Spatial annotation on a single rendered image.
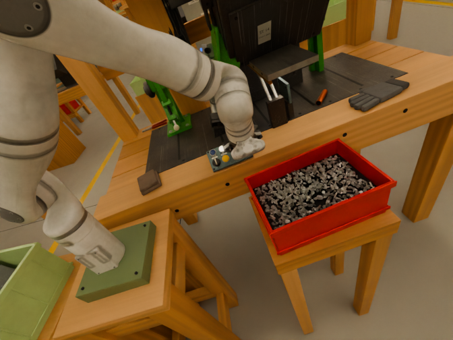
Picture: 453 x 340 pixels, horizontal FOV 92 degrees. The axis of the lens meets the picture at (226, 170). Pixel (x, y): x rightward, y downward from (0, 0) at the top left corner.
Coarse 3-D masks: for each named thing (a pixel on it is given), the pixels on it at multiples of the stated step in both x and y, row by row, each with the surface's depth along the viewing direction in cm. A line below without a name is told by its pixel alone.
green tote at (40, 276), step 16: (0, 256) 75; (16, 256) 75; (32, 256) 69; (48, 256) 73; (16, 272) 64; (32, 272) 68; (48, 272) 72; (64, 272) 77; (16, 288) 63; (32, 288) 67; (48, 288) 71; (0, 304) 59; (16, 304) 62; (32, 304) 66; (48, 304) 70; (0, 320) 58; (16, 320) 61; (32, 320) 65; (0, 336) 58; (16, 336) 61; (32, 336) 64
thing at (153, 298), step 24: (168, 216) 76; (168, 240) 69; (168, 264) 63; (72, 288) 67; (144, 288) 59; (168, 288) 59; (72, 312) 61; (96, 312) 58; (120, 312) 56; (144, 312) 55; (72, 336) 58
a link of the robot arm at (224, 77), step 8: (216, 64) 35; (224, 64) 38; (216, 72) 34; (224, 72) 39; (232, 72) 40; (240, 72) 41; (216, 80) 35; (224, 80) 40; (232, 80) 40; (240, 80) 40; (208, 88) 34; (216, 88) 36; (224, 88) 40; (232, 88) 39; (240, 88) 40; (248, 88) 41; (200, 96) 36; (208, 96) 36; (216, 96) 41
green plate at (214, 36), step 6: (216, 30) 70; (216, 36) 71; (216, 42) 72; (222, 42) 74; (216, 48) 73; (222, 48) 75; (216, 54) 75; (222, 54) 76; (216, 60) 77; (222, 60) 77; (228, 60) 77; (234, 60) 78
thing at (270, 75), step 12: (288, 48) 76; (300, 48) 72; (252, 60) 79; (264, 60) 75; (276, 60) 71; (288, 60) 68; (300, 60) 65; (312, 60) 64; (264, 72) 67; (276, 72) 64; (288, 72) 65
